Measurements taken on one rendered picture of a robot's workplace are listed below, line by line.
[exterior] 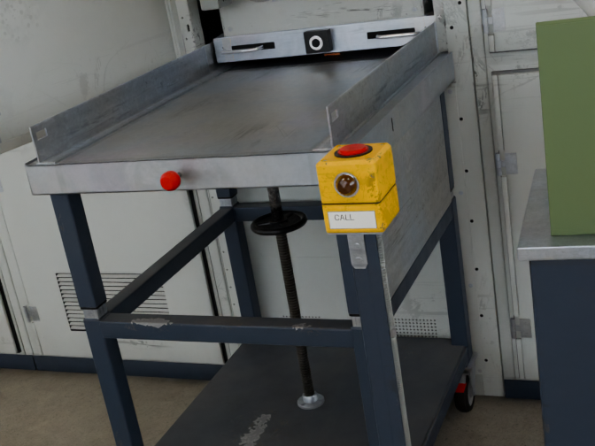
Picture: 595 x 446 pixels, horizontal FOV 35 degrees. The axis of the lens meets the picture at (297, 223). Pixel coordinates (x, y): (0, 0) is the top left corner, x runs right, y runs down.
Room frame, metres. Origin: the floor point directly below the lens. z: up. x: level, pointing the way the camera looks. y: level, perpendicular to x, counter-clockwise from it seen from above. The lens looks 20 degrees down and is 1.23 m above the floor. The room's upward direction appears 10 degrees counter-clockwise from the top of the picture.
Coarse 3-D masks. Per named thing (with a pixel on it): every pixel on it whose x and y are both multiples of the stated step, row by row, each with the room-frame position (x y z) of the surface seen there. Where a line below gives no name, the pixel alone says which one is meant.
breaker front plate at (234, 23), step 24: (240, 0) 2.22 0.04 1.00; (288, 0) 2.17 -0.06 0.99; (312, 0) 2.15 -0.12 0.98; (336, 0) 2.12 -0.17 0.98; (360, 0) 2.10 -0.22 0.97; (384, 0) 2.08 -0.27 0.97; (408, 0) 2.05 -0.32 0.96; (240, 24) 2.22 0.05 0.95; (264, 24) 2.20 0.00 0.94; (288, 24) 2.17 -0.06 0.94; (312, 24) 2.15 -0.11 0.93; (336, 24) 2.12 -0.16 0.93
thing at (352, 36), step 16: (416, 16) 2.04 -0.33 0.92; (432, 16) 2.02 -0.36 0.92; (272, 32) 2.18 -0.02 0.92; (288, 32) 2.16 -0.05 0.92; (336, 32) 2.11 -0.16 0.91; (352, 32) 2.10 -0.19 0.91; (368, 32) 2.08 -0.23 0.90; (384, 32) 2.07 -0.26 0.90; (400, 32) 2.05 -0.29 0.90; (240, 48) 2.22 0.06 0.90; (272, 48) 2.18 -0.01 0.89; (288, 48) 2.16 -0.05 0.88; (304, 48) 2.15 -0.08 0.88; (336, 48) 2.12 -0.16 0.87; (352, 48) 2.10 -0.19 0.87; (368, 48) 2.08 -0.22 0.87
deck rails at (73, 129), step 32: (192, 64) 2.15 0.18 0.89; (384, 64) 1.64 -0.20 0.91; (416, 64) 1.83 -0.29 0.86; (96, 96) 1.79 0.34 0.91; (128, 96) 1.89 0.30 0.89; (160, 96) 2.00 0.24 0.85; (352, 96) 1.47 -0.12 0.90; (384, 96) 1.62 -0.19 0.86; (32, 128) 1.61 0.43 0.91; (64, 128) 1.68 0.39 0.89; (96, 128) 1.77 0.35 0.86; (352, 128) 1.46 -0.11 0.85
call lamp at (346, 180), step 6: (342, 174) 1.12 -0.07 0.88; (348, 174) 1.11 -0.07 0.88; (336, 180) 1.12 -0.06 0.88; (342, 180) 1.11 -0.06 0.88; (348, 180) 1.11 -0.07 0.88; (354, 180) 1.11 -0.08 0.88; (336, 186) 1.11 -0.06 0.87; (342, 186) 1.11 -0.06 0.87; (348, 186) 1.10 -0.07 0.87; (354, 186) 1.11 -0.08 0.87; (342, 192) 1.11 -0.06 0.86; (348, 192) 1.11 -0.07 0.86; (354, 192) 1.11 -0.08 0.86
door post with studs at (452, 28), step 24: (432, 0) 1.99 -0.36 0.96; (456, 0) 1.97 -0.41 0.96; (456, 24) 1.97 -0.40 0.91; (456, 48) 1.97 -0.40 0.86; (456, 72) 1.97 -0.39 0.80; (480, 168) 1.96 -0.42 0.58; (480, 192) 1.96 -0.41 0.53; (480, 216) 1.96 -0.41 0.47; (480, 240) 1.97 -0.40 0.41; (480, 264) 1.97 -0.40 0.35; (480, 288) 1.97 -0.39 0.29; (480, 312) 1.97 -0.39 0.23
